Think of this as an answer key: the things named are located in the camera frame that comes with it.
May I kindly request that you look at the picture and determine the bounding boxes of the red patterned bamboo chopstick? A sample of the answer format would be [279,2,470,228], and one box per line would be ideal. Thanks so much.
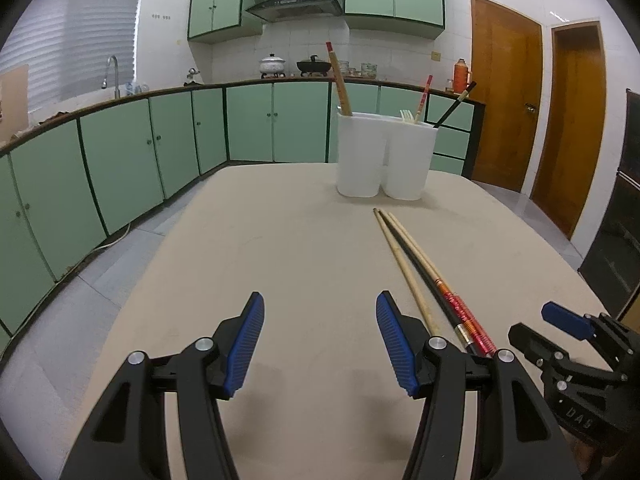
[382,211,497,356]
[413,74,433,124]
[326,41,352,116]

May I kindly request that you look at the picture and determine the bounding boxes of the right human hand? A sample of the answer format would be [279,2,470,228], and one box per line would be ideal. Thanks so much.
[565,434,616,479]

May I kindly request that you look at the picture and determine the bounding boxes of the black range hood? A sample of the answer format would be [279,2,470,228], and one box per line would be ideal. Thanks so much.
[247,0,343,23]

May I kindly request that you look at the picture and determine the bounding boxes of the black chopstick silver band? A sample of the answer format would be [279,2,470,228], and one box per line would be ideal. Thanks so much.
[374,208,496,356]

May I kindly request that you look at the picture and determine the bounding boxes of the wooden door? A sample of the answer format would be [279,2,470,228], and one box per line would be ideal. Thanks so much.
[532,21,606,237]
[471,0,542,192]

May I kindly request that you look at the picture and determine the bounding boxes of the white plastic fork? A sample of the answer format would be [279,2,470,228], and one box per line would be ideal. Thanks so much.
[400,110,416,124]

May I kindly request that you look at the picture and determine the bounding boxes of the plain bamboo chopstick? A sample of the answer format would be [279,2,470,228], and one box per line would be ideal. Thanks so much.
[373,208,440,336]

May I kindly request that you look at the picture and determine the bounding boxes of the window blind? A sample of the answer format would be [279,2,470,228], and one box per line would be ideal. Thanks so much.
[1,0,140,112]

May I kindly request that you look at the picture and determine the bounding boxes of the black glass cabinet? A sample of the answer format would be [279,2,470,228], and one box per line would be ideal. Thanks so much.
[579,90,640,320]

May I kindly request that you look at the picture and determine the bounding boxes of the white cooking pot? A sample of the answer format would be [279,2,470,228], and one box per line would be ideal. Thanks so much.
[259,53,286,79]

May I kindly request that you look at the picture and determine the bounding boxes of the green lower kitchen cabinets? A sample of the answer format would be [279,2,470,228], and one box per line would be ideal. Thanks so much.
[0,78,487,346]

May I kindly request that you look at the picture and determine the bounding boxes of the orange thermos flask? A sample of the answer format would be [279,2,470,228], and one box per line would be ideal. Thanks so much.
[452,58,470,93]

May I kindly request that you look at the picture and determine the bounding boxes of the black wok with lid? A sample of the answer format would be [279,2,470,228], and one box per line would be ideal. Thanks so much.
[296,55,332,77]

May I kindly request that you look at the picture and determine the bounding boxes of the chrome kitchen faucet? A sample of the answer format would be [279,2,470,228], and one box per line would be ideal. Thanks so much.
[101,54,123,100]

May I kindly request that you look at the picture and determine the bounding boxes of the white double utensil holder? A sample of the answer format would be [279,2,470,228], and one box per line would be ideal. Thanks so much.
[336,113,438,202]

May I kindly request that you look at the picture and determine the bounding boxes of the cardboard box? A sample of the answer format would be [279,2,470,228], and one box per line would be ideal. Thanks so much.
[0,65,28,144]

